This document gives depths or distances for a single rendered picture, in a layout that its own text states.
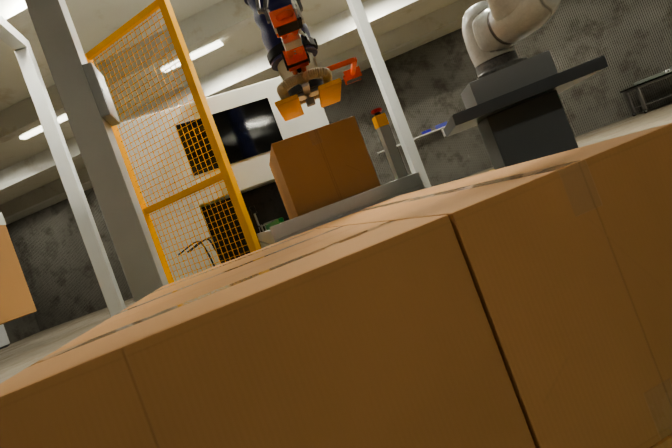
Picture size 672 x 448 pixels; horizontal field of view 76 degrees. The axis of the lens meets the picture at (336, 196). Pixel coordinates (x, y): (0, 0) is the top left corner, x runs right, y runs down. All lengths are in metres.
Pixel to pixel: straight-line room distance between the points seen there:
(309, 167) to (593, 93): 12.26
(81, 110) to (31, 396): 2.21
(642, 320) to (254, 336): 0.53
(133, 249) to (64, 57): 1.09
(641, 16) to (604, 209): 13.93
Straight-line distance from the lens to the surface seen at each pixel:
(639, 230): 0.76
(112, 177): 2.58
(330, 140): 1.94
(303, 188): 1.90
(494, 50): 1.77
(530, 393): 0.66
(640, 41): 14.43
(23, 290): 2.00
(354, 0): 5.47
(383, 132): 2.54
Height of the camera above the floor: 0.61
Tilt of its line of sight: 1 degrees up
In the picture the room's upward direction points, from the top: 21 degrees counter-clockwise
